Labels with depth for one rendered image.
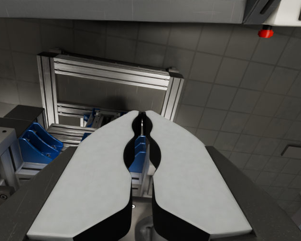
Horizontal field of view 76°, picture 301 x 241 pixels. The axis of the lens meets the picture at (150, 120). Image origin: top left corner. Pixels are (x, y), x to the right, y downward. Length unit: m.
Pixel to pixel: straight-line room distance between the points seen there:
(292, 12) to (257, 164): 1.85
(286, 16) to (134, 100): 0.98
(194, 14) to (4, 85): 1.52
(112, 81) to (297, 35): 1.25
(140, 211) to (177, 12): 0.46
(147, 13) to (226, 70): 1.19
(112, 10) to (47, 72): 0.94
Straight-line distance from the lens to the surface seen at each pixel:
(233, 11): 0.43
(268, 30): 0.63
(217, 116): 1.68
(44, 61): 1.28
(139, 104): 1.27
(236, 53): 1.52
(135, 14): 0.40
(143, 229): 0.58
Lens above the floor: 1.35
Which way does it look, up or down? 59 degrees down
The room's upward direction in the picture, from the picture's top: 176 degrees clockwise
